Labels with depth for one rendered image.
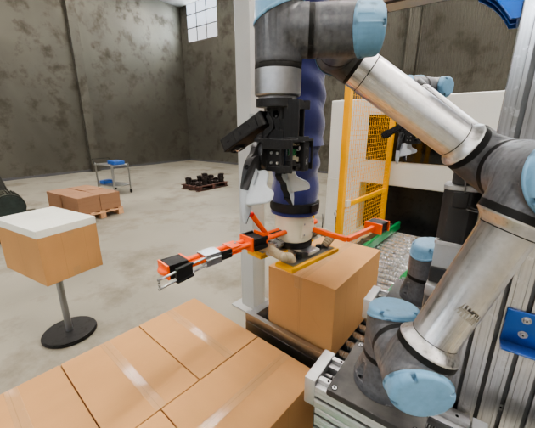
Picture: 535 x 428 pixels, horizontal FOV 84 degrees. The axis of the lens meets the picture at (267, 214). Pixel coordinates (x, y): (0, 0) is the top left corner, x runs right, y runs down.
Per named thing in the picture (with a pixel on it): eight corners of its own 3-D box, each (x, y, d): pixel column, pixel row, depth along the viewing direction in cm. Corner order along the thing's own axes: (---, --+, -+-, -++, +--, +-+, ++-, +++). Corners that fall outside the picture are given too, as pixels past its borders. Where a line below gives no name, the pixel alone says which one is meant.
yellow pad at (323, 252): (322, 245, 153) (323, 236, 151) (339, 251, 146) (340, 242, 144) (274, 266, 130) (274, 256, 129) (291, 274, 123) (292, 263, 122)
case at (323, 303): (319, 286, 219) (323, 235, 208) (374, 306, 195) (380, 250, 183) (268, 328, 174) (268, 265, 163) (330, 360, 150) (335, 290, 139)
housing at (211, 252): (212, 256, 116) (211, 245, 114) (222, 262, 111) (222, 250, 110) (196, 261, 111) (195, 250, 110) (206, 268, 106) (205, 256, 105)
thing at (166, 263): (181, 265, 108) (179, 252, 106) (191, 272, 103) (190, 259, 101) (158, 273, 102) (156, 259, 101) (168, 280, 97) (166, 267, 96)
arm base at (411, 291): (444, 295, 118) (448, 272, 115) (439, 312, 107) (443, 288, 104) (403, 283, 127) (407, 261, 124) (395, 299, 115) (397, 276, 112)
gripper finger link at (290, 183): (312, 209, 59) (299, 174, 52) (286, 205, 62) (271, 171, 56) (318, 197, 60) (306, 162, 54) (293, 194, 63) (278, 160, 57)
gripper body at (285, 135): (290, 178, 47) (291, 95, 43) (247, 173, 52) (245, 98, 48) (312, 172, 53) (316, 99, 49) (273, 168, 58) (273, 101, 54)
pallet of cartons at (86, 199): (126, 213, 596) (123, 191, 583) (74, 225, 526) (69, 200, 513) (96, 203, 676) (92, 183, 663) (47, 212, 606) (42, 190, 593)
